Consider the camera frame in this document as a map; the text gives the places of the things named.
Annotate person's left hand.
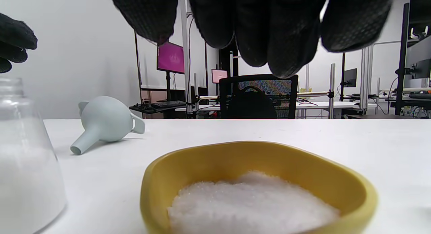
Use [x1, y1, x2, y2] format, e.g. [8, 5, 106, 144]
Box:
[0, 13, 38, 74]

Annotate person's right hand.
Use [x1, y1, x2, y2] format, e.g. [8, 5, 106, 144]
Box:
[108, 0, 396, 79]

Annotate small pink screen monitor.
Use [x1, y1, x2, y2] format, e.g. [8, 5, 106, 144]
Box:
[211, 69, 228, 84]

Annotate black mesh office chair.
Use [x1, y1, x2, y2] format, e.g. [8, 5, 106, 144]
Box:
[219, 74, 299, 119]

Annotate small black monitor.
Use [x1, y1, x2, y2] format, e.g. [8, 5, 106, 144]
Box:
[343, 68, 358, 88]

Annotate large pink screen monitor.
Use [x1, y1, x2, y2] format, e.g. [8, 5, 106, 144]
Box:
[157, 41, 185, 75]

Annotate white desk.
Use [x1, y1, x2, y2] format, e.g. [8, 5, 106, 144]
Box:
[296, 101, 378, 110]

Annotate light blue funnel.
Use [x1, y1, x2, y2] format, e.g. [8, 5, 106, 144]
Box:
[70, 96, 146, 156]

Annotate clear glass bottle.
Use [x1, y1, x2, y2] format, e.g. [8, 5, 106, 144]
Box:
[0, 77, 67, 234]

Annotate black keyboard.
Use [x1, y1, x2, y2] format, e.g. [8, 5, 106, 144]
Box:
[152, 100, 187, 109]

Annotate black equipment stand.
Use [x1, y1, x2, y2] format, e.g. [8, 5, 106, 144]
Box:
[395, 3, 410, 116]

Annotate yellow bowl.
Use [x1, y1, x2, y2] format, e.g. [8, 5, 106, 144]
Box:
[140, 141, 378, 234]

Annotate white granules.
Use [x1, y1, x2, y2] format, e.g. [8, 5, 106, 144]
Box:
[167, 171, 341, 234]

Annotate short aluminium post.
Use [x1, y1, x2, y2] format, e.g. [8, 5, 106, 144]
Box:
[329, 63, 336, 119]

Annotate tall aluminium post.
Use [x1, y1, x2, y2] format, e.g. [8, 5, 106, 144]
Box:
[178, 0, 193, 114]

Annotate aluminium frame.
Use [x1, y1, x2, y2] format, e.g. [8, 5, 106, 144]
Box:
[359, 41, 401, 110]

